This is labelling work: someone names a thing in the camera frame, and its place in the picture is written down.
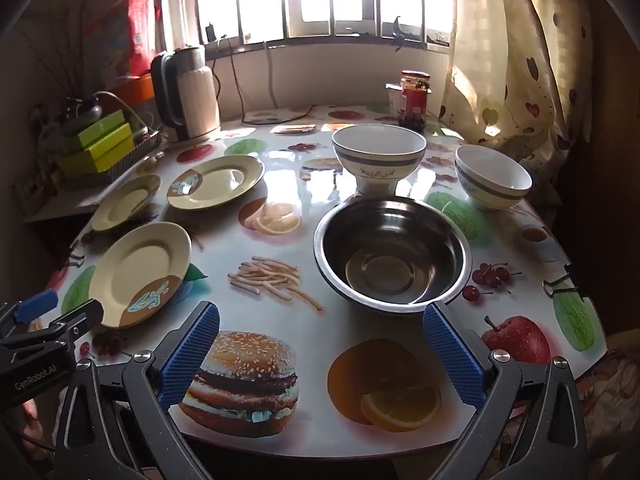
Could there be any white black electric kettle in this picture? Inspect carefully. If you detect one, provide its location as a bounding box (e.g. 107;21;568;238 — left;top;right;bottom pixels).
150;45;221;144

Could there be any black cable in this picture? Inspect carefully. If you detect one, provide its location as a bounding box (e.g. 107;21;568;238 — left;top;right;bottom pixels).
227;35;317;126
212;42;224;102

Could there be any stainless steel bowl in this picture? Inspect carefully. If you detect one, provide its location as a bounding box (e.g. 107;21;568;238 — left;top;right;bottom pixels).
313;195;473;315

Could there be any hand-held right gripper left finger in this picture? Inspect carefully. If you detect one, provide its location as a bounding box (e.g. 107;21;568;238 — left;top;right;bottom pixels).
52;301;221;480

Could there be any white blue-banded ceramic bowl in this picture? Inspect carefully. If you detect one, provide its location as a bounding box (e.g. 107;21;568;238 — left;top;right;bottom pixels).
331;123;428;196
454;144;533;211

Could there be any cream heart-print curtain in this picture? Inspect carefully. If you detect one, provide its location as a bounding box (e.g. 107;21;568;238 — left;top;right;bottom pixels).
439;0;603;161

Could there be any black curved ornament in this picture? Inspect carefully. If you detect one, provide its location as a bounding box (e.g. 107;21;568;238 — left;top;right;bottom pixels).
391;14;409;54

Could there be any grey black device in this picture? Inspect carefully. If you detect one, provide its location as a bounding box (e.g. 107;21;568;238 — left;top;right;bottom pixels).
60;102;104;124

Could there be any orange box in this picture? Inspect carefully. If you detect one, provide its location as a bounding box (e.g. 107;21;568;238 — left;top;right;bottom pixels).
111;73;156;107

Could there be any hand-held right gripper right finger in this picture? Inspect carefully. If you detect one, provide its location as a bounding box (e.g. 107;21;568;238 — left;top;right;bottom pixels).
422;302;588;480

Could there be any patterned cloth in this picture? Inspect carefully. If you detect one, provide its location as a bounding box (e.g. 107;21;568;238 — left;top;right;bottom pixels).
575;330;640;463

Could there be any red bag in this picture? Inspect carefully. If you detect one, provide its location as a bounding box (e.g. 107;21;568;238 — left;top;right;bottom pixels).
127;0;156;77

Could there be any lime green box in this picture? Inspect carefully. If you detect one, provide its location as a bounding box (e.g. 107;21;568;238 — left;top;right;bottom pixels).
56;122;137;177

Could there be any thin white cable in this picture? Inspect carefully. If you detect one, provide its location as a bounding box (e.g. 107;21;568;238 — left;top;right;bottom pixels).
94;90;147;134

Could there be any printed food tablecloth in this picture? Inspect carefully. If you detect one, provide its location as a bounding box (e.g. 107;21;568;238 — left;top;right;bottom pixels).
44;104;609;461

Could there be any cream plate with brown pattern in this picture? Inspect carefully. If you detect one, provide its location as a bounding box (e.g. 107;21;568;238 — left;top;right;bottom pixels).
166;154;266;211
89;221;193;329
91;174;162;233

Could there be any red-lidded sauce jar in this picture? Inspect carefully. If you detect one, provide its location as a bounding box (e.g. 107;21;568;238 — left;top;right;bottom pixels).
398;69;432;131

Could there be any colourful gift bag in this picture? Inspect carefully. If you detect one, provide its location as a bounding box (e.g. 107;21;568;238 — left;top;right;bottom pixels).
81;0;136;87

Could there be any white plastic cup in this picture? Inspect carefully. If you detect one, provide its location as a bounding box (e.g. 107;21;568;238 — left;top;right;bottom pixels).
384;82;404;116

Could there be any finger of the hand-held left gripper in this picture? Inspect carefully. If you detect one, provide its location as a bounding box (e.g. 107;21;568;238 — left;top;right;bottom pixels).
12;289;59;326
47;299;105;348

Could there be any brown wooden cabinet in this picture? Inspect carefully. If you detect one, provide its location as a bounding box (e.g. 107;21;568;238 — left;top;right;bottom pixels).
545;0;640;341

